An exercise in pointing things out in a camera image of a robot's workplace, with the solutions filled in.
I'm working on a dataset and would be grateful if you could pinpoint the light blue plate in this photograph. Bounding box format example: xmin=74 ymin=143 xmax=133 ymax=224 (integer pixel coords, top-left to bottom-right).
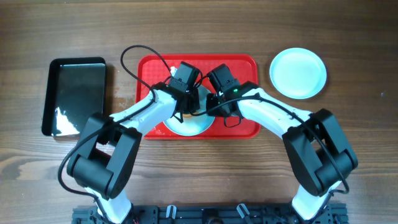
xmin=269 ymin=47 xmax=327 ymax=100
xmin=163 ymin=85 xmax=215 ymax=136

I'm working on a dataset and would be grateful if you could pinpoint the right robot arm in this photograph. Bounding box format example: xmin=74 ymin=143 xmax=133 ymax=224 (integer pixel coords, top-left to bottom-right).
xmin=206 ymin=64 xmax=358 ymax=222

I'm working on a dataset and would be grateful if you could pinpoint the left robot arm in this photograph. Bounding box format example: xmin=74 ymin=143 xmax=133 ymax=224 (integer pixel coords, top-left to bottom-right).
xmin=59 ymin=62 xmax=201 ymax=223

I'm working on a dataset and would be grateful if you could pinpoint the black water tray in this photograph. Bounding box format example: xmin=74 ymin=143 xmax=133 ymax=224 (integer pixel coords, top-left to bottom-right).
xmin=41 ymin=57 xmax=107 ymax=137

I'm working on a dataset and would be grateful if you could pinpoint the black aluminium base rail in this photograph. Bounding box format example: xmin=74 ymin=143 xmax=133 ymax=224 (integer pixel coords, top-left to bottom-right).
xmin=71 ymin=203 xmax=349 ymax=224

